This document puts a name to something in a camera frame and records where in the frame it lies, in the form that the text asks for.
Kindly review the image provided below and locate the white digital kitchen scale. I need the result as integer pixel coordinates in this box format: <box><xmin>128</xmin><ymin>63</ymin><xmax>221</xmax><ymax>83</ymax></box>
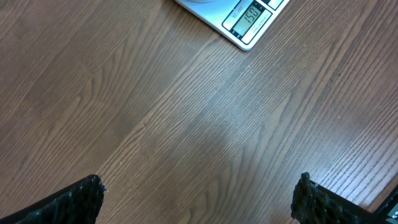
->
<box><xmin>177</xmin><ymin>0</ymin><xmax>289</xmax><ymax>51</ymax></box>

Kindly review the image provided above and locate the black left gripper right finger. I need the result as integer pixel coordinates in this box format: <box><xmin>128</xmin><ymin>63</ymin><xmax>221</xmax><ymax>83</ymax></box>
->
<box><xmin>290</xmin><ymin>172</ymin><xmax>381</xmax><ymax>224</ymax></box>

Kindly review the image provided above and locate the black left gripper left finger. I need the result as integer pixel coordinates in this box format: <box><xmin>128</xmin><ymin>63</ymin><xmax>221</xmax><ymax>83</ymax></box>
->
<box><xmin>1</xmin><ymin>174</ymin><xmax>106</xmax><ymax>224</ymax></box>

